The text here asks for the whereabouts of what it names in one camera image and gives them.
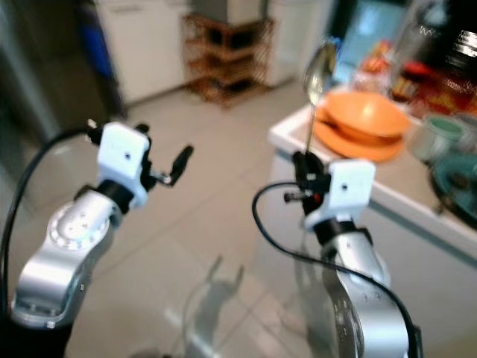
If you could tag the orange bowl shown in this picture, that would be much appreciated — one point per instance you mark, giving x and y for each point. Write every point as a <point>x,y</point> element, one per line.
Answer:
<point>369,113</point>

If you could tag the bright glass door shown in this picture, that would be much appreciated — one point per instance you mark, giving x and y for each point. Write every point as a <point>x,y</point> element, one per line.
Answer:
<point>369,30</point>

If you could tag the wooden shelf rack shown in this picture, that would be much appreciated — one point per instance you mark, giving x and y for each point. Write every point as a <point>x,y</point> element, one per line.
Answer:
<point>227,60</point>

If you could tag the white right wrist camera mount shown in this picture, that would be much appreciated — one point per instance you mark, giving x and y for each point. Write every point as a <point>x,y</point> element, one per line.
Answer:
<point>349,186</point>

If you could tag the silver metal spoon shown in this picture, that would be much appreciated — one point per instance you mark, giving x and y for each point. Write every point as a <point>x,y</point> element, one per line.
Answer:
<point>319,71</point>

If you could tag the white table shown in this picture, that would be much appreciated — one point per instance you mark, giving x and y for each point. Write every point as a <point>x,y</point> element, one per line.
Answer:
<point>410,216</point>

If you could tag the dark teal dish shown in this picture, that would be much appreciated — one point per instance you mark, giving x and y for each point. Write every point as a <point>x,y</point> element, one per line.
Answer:
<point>455,186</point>

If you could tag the blue item on refrigerator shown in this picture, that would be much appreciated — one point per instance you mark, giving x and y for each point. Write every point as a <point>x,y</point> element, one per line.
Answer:
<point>95,41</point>

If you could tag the pale green mug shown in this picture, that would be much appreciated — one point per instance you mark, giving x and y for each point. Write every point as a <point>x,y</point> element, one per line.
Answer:
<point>436,138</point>

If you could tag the white cabinet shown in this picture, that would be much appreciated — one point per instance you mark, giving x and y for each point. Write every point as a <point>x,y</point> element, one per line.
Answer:
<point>149,45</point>

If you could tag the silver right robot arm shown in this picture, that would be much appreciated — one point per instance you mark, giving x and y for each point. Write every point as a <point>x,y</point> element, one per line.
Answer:
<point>361,298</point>

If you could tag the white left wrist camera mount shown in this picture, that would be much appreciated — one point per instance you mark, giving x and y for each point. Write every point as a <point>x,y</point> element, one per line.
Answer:
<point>121,156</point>

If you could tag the grey box on rack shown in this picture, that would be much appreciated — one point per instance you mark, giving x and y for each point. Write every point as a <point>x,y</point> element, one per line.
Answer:
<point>227,9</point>

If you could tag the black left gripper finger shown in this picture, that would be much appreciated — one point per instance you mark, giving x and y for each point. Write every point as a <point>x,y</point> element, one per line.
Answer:
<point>182,162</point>

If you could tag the tall black bottle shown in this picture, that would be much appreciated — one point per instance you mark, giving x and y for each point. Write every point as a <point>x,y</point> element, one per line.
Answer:
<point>447,33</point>

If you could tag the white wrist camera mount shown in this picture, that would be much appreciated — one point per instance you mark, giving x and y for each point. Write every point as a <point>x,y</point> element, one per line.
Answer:
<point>121,156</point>
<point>349,186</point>

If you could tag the orange plate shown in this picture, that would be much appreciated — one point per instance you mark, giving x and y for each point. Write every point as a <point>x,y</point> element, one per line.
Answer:
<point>354,148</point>

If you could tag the dark grey refrigerator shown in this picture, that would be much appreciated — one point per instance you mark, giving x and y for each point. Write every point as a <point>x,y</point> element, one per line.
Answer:
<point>45,67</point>

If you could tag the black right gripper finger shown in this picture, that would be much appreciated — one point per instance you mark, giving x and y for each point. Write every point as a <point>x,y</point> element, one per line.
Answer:
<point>303,170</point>

